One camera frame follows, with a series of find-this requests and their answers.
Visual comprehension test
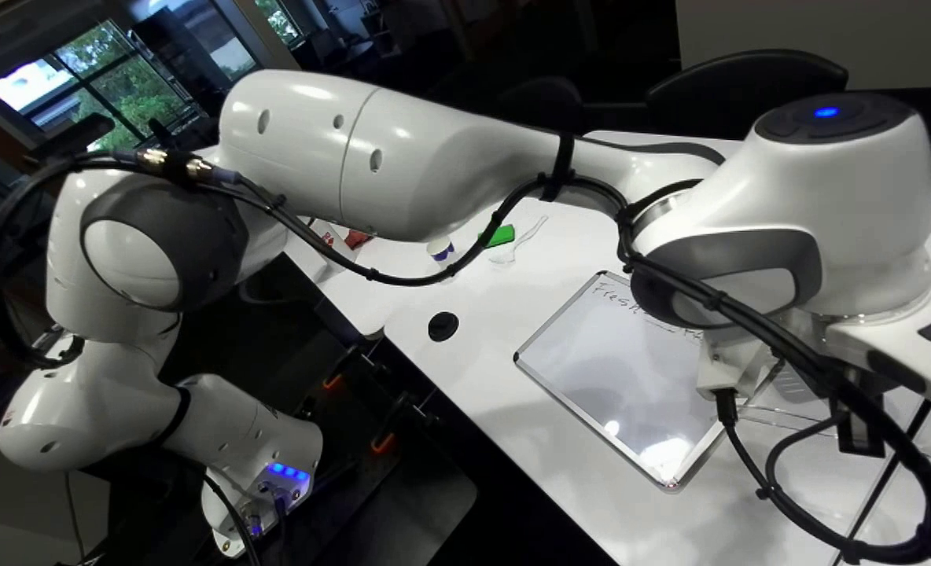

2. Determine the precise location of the clear plastic spoon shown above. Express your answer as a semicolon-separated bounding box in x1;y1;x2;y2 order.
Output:
504;214;555;255

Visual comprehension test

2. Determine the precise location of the black round table grommet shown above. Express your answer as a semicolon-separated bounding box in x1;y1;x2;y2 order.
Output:
424;307;462;345

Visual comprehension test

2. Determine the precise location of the silver-framed small whiteboard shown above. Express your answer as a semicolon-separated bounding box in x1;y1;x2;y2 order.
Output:
514;268;733;493

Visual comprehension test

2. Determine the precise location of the black office chair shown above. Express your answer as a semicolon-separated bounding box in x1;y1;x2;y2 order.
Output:
640;48;851;141
493;72;597;135

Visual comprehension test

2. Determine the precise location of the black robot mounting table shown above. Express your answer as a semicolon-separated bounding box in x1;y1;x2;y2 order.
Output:
108;247;617;566

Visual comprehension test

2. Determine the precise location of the glass window with greenery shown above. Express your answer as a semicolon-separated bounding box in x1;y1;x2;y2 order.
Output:
0;16;202;158

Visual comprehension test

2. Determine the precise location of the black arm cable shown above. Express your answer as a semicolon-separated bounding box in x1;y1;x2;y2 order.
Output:
0;141;931;566

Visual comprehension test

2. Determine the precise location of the orange-handled black clamp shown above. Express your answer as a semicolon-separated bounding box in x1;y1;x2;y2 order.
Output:
364;387;438;459
313;330;391;399

